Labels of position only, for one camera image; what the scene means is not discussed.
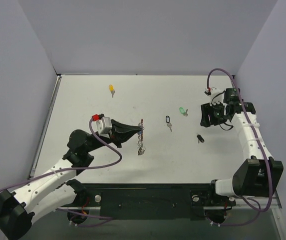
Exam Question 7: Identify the keys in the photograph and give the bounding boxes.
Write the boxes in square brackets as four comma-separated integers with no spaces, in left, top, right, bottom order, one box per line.
[196,134,205,143]

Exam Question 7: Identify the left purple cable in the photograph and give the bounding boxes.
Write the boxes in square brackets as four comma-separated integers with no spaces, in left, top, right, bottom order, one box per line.
[0,118,123,228]

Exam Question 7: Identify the aluminium frame rail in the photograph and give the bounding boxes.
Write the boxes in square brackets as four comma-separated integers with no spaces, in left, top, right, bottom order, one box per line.
[12,187,282,213]

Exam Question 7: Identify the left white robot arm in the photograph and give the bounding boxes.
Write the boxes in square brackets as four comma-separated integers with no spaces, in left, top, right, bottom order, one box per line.
[0,114,143,240]

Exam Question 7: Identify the black tag key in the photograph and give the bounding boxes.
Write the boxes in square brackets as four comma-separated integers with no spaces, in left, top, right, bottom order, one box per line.
[165,115,172,132]

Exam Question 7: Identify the green tag key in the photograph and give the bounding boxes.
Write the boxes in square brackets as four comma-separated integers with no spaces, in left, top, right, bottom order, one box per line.
[179,107,188,117]

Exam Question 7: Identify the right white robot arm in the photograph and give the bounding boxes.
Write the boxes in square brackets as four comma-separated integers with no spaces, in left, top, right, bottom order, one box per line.
[200,87,284,212]

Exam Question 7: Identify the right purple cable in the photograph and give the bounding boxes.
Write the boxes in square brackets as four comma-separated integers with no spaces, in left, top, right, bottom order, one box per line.
[206,67,275,227]

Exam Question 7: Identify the yellow tag key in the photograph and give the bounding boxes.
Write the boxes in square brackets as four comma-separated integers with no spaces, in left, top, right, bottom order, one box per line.
[109,84,115,97]

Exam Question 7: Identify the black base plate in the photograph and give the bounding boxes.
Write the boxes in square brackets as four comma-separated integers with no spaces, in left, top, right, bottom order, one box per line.
[68,183,236,221]

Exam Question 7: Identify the purple cable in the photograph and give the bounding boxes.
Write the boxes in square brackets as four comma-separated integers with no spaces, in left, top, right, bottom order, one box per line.
[0,118,123,228]
[206,67,275,227]

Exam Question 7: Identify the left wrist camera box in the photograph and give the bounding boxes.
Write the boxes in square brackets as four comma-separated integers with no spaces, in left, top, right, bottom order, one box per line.
[92,114,113,136]

